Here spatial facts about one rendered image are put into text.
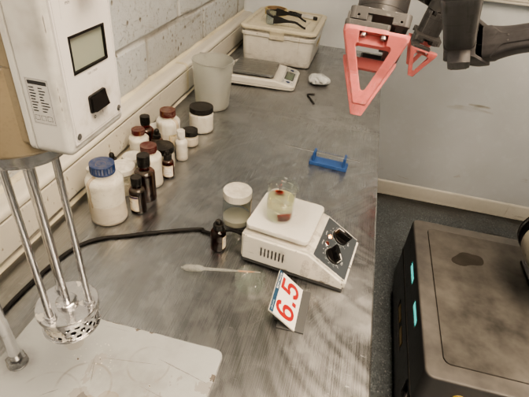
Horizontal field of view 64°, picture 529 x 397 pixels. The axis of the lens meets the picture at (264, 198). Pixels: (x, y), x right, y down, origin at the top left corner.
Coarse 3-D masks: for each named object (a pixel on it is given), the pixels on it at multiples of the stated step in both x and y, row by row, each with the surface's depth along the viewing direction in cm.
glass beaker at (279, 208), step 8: (272, 176) 76; (280, 176) 77; (288, 176) 76; (272, 184) 77; (280, 184) 77; (288, 184) 77; (296, 184) 75; (272, 192) 73; (296, 192) 73; (272, 200) 74; (280, 200) 73; (288, 200) 74; (272, 208) 75; (280, 208) 74; (288, 208) 75; (272, 216) 76; (280, 216) 75; (288, 216) 76
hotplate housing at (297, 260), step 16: (320, 224) 81; (256, 240) 77; (272, 240) 76; (256, 256) 79; (272, 256) 77; (288, 256) 76; (304, 256) 74; (352, 256) 81; (288, 272) 78; (304, 272) 76; (320, 272) 75; (336, 288) 76
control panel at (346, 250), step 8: (328, 224) 82; (336, 224) 83; (328, 232) 80; (320, 240) 78; (328, 240) 79; (352, 240) 83; (320, 248) 76; (328, 248) 78; (344, 248) 80; (352, 248) 81; (320, 256) 75; (344, 256) 79; (328, 264) 75; (344, 264) 77; (336, 272) 75; (344, 272) 76
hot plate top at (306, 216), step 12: (264, 204) 81; (300, 204) 82; (312, 204) 83; (252, 216) 78; (264, 216) 78; (300, 216) 79; (312, 216) 80; (252, 228) 76; (264, 228) 75; (276, 228) 76; (288, 228) 76; (300, 228) 76; (312, 228) 76; (288, 240) 74; (300, 240) 74
